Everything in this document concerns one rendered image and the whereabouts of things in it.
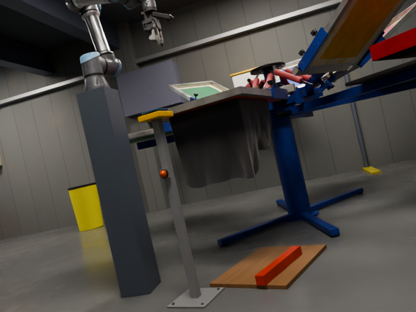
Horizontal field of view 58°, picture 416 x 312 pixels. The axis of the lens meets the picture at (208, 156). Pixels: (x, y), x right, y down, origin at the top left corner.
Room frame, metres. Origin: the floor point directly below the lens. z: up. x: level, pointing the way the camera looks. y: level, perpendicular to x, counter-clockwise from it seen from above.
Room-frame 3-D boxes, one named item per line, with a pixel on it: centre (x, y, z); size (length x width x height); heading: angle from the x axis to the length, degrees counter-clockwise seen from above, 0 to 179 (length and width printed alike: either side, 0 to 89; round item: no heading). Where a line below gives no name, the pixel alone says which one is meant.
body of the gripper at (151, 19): (2.13, 0.15, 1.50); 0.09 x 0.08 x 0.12; 76
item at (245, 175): (2.08, -0.02, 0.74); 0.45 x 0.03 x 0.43; 61
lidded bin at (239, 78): (5.35, -0.85, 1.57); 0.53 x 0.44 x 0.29; 76
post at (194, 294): (1.90, 0.21, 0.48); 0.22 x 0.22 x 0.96; 61
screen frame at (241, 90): (2.34, -0.16, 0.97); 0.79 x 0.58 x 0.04; 151
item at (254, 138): (2.19, -0.32, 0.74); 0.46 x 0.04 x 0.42; 151
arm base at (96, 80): (2.23, 0.55, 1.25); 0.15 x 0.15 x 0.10
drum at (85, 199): (5.72, 1.96, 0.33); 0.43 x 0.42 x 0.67; 76
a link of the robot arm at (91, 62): (2.23, 0.55, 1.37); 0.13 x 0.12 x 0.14; 148
